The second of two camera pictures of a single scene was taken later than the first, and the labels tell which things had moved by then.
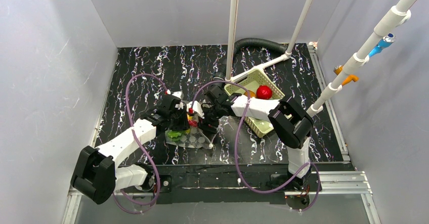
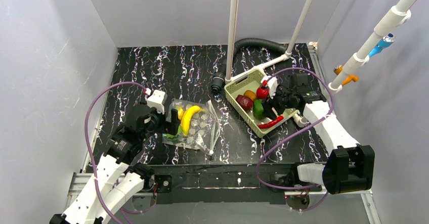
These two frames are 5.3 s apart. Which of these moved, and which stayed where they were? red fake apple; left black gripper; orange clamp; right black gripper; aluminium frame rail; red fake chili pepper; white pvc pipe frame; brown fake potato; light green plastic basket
Moved: right black gripper; red fake chili pepper; left black gripper
Stayed: white pvc pipe frame; red fake apple; orange clamp; light green plastic basket; brown fake potato; aluminium frame rail
